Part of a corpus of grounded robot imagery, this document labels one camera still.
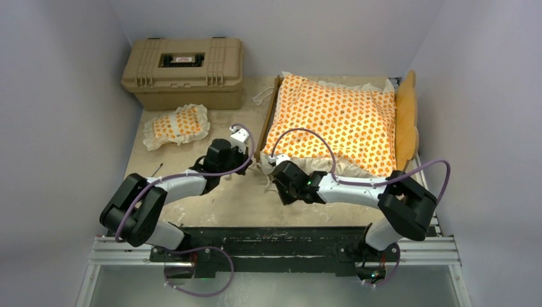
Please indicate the small orange patterned pillow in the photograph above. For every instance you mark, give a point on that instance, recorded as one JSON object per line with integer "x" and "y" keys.
{"x": 184, "y": 125}

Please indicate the yellow black screwdriver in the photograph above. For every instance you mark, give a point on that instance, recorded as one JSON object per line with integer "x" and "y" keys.
{"x": 158, "y": 168}

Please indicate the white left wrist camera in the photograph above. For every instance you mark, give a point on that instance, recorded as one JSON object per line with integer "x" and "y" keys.
{"x": 239, "y": 138}

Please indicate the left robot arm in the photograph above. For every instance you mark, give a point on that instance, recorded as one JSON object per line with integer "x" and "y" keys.
{"x": 133, "y": 211}

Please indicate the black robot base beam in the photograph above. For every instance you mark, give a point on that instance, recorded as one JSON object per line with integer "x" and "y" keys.
{"x": 337, "y": 250}

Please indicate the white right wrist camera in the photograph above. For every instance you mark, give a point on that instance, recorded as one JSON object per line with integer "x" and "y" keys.
{"x": 278, "y": 159}

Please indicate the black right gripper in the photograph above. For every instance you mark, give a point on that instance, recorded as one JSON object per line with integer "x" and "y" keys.
{"x": 286, "y": 198}

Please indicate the wooden pet bed frame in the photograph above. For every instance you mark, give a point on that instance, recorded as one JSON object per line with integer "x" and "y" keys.
{"x": 407, "y": 134}

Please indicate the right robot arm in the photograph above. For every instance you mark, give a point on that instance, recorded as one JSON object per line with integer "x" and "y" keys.
{"x": 406, "y": 205}

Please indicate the orange patterned white blanket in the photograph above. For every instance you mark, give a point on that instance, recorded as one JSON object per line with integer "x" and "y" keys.
{"x": 322, "y": 126}

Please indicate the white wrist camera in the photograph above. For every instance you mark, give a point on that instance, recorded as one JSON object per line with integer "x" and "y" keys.
{"x": 278, "y": 159}
{"x": 239, "y": 138}

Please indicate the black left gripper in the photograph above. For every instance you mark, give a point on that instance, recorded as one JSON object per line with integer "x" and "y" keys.
{"x": 242, "y": 157}

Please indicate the tan plastic tool case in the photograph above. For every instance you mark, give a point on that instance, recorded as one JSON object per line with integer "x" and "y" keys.
{"x": 164, "y": 74}

